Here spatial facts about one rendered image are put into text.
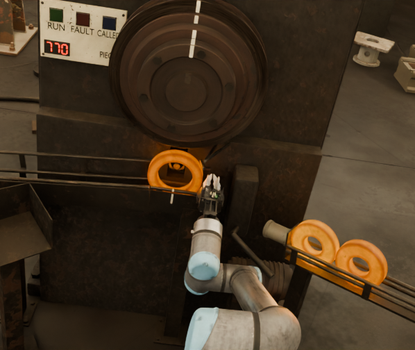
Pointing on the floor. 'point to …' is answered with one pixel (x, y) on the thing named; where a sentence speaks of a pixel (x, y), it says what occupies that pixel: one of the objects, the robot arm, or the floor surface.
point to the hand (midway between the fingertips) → (212, 178)
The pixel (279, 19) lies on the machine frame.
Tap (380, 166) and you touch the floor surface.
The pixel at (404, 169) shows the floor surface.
